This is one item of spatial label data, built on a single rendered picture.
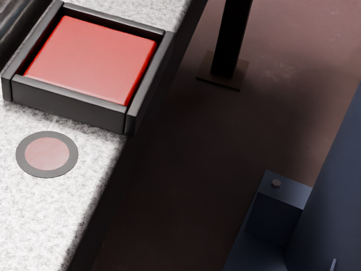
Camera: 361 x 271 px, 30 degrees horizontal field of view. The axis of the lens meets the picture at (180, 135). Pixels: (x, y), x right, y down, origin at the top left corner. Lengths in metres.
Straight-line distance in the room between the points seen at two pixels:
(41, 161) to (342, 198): 0.89
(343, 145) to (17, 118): 0.84
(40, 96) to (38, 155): 0.03
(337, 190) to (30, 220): 0.91
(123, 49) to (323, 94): 1.47
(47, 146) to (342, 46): 1.71
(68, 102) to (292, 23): 1.71
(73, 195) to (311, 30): 1.74
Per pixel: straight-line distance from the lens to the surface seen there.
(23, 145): 0.36
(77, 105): 0.36
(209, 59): 1.83
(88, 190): 0.34
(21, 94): 0.37
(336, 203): 1.21
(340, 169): 1.17
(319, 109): 1.79
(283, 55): 1.92
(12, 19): 0.44
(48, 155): 0.35
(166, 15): 0.44
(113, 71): 0.38
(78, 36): 0.40
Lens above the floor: 1.18
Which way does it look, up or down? 47 degrees down
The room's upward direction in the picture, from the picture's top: 11 degrees clockwise
